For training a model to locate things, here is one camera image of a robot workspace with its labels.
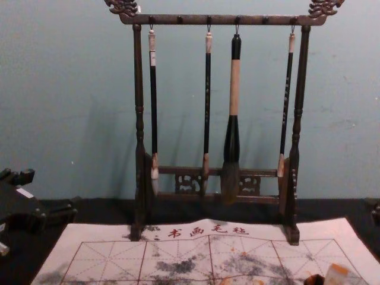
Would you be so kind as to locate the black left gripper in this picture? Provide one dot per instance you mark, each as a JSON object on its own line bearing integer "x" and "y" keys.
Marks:
{"x": 12, "y": 205}

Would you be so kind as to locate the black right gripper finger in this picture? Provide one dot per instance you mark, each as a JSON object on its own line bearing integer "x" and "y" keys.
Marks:
{"x": 375, "y": 210}

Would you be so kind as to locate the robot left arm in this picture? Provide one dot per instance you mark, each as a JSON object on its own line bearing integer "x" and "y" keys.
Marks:
{"x": 3, "y": 248}

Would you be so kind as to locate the black table cloth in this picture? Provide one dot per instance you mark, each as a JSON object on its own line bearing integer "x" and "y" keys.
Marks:
{"x": 101, "y": 212}

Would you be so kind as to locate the white and orange small box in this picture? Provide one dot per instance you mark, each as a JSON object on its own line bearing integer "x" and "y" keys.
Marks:
{"x": 338, "y": 274}

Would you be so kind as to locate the dark round ink dish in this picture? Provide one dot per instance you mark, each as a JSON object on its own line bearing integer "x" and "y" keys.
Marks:
{"x": 315, "y": 280}

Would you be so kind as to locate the thin black calligraphy brush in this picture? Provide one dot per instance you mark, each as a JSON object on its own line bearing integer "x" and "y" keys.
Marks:
{"x": 287, "y": 112}
{"x": 207, "y": 112}

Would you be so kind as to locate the black brush with white label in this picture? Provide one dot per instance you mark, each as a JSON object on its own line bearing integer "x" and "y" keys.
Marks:
{"x": 153, "y": 118}

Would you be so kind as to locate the white felt mat, red grid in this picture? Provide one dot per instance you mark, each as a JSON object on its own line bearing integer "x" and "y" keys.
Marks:
{"x": 184, "y": 258}

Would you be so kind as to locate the large black and cream brush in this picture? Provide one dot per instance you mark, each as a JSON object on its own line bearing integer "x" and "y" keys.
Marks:
{"x": 234, "y": 89}

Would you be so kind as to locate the dark carved wooden brush rack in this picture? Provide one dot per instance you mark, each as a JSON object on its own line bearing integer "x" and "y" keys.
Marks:
{"x": 213, "y": 19}

